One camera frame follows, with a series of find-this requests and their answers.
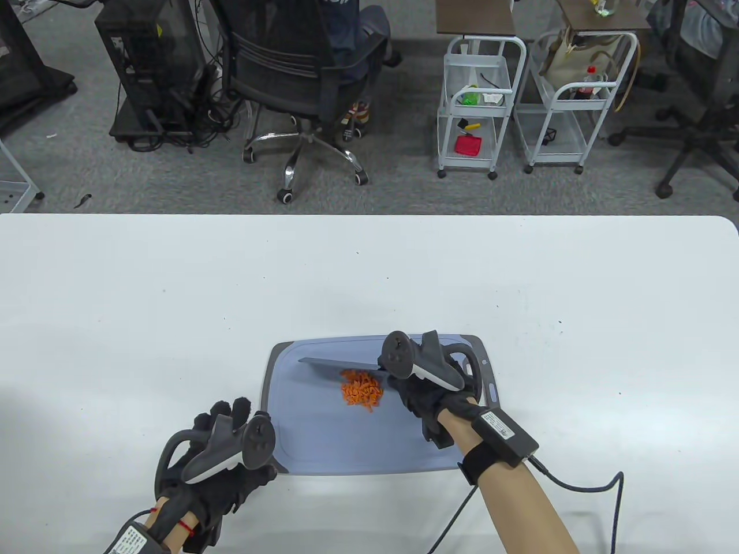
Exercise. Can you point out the person's left hand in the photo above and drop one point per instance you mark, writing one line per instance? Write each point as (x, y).
(228, 490)

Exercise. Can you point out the person's right hand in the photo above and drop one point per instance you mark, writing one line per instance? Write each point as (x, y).
(421, 398)

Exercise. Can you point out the pile of orange plasticine granules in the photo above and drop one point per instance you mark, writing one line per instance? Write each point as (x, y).
(361, 389)

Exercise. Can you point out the black kitchen knife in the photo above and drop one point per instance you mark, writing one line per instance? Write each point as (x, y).
(340, 363)

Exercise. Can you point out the blue grey cutting board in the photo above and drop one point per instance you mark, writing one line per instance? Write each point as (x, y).
(323, 438)

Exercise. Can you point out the person's left forearm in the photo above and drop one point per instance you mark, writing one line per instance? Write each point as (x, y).
(176, 528)

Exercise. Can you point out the person's right forearm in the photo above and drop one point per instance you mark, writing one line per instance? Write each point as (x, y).
(519, 508)

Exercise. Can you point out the grey white right controller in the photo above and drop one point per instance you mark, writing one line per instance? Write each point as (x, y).
(427, 363)

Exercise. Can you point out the grey white controller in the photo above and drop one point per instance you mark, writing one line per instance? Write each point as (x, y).
(427, 363)
(211, 453)

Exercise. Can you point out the grey white left controller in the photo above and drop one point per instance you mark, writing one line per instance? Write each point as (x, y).
(211, 453)

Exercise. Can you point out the white rolling cart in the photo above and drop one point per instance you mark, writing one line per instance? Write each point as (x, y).
(554, 160)
(482, 167)

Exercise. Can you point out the red pouch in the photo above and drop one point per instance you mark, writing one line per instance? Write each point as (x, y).
(467, 144)

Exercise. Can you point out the yellow black tool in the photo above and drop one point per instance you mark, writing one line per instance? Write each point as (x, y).
(472, 126)

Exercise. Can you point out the green packet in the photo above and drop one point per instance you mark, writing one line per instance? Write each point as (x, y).
(470, 98)

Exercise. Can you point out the small white box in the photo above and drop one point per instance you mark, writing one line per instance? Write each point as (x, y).
(492, 98)

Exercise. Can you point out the black floor scrap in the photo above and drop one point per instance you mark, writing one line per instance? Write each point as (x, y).
(84, 201)

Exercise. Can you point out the black office chair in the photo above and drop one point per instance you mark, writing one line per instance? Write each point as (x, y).
(288, 86)
(695, 135)

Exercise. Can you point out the red capped soda bottle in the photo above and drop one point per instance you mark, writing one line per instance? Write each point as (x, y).
(590, 83)

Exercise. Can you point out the beige bag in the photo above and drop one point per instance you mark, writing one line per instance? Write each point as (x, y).
(566, 63)

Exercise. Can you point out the brown wooden desk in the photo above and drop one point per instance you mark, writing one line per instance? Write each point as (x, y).
(473, 17)
(623, 20)

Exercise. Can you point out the yellow green bottle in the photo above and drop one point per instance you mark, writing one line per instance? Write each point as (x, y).
(603, 7)

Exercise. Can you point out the black computer tower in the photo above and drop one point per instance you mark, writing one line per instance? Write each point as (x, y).
(144, 57)

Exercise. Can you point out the black rolling stand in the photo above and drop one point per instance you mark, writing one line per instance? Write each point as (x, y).
(23, 81)

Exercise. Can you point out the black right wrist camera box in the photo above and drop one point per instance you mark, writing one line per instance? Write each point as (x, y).
(505, 435)

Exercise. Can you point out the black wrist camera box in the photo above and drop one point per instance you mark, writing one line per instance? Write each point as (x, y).
(505, 435)
(133, 541)

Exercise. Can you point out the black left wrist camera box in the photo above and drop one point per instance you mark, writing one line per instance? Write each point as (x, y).
(133, 541)

